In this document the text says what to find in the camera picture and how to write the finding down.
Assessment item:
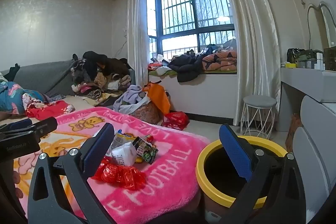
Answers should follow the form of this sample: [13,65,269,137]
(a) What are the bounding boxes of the orange floral box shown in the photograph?
[285,112,302,153]

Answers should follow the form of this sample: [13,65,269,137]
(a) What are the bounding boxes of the red printed blanket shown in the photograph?
[26,100,75,121]

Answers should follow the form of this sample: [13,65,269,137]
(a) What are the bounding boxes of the pile of clothes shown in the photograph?
[71,51,135,106]

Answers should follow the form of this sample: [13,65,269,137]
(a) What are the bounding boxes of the grey sofa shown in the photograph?
[0,60,79,98]

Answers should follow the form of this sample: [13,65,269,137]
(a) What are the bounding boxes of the green handbag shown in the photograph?
[287,48,315,63]

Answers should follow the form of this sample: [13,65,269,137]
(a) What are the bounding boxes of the pink bear printed blanket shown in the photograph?
[0,106,212,224]

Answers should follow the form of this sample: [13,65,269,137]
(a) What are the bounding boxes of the cream satin curtain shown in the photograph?
[127,0,150,88]
[211,0,281,132]

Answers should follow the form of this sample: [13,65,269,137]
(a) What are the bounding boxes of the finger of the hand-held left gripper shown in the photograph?
[26,116,58,136]
[0,118,33,135]

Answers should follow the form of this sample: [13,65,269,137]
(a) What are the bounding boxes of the barred window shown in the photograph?
[146,0,235,56]

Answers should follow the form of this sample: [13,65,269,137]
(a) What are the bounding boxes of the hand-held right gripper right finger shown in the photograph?
[218,123,313,224]

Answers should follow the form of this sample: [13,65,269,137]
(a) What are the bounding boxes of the black sock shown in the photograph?
[8,63,21,80]

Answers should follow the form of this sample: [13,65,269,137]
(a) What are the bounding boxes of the yellow white snack bag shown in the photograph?
[109,132,137,155]

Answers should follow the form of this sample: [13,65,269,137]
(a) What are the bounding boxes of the red plastic wrapper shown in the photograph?
[92,157,146,190]

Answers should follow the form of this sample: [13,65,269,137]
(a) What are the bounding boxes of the grey storage box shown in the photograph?
[298,59,317,69]

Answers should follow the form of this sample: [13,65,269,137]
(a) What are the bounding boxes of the blue floral quilt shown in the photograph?
[0,81,46,115]

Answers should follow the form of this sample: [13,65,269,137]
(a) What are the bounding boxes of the yellow rimmed black bin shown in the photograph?
[196,135,289,224]

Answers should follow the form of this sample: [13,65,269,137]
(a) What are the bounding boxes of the person's left hand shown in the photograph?
[12,169,24,199]

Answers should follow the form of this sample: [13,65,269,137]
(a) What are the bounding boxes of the orange patterned quilt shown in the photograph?
[202,49,237,72]

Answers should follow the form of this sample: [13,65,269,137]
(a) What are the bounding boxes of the lavender clothes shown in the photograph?
[113,85,151,113]

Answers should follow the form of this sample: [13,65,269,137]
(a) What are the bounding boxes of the red plastic bag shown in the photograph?
[161,111,190,131]

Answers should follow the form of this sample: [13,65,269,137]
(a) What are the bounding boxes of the orange bag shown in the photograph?
[143,81,171,114]

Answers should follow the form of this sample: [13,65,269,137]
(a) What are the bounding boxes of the white window seat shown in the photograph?
[148,70,239,122]

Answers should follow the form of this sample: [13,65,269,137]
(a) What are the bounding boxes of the green snack packet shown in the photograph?
[132,136,159,165]

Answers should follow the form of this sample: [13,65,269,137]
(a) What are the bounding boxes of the curvy framed mirror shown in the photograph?
[307,2,336,50]

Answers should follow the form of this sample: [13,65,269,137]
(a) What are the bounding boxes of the white wire stool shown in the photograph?
[240,95,277,139]

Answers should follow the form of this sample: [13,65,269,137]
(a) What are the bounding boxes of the small clothes heap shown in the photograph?
[148,55,174,76]

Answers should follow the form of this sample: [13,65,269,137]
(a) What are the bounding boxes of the black jacket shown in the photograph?
[168,52,204,83]

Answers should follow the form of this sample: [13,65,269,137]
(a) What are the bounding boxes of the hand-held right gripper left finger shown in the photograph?
[28,122,116,224]

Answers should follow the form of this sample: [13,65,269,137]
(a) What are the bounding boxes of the dark organizer box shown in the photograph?
[323,47,336,71]

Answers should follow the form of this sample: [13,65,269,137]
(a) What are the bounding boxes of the white dressing table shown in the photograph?
[278,67,336,132]

